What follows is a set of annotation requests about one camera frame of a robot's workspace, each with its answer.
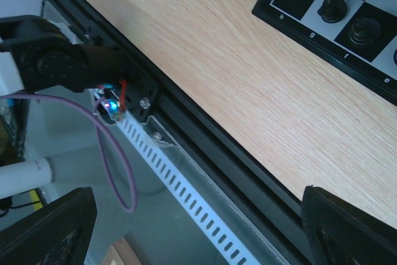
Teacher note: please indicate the black and silver chessboard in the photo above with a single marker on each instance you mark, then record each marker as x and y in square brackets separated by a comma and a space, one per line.
[372, 65]

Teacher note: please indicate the white plastic pipe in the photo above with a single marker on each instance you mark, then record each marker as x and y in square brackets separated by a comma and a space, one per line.
[24, 176]

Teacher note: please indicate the black aluminium frame rail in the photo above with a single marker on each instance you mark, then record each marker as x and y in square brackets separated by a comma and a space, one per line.
[261, 196]

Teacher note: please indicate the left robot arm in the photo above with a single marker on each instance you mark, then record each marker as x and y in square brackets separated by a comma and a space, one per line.
[46, 43]

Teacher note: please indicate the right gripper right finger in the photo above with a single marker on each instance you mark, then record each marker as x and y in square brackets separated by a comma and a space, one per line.
[340, 233]

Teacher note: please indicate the white slotted cable duct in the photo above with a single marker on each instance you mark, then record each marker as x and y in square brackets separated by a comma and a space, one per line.
[196, 192]

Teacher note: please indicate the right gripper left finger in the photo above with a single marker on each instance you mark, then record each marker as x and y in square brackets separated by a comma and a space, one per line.
[58, 233]

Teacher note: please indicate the black chess piece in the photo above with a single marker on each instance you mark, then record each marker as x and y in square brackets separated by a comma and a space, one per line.
[395, 57]
[364, 31]
[332, 11]

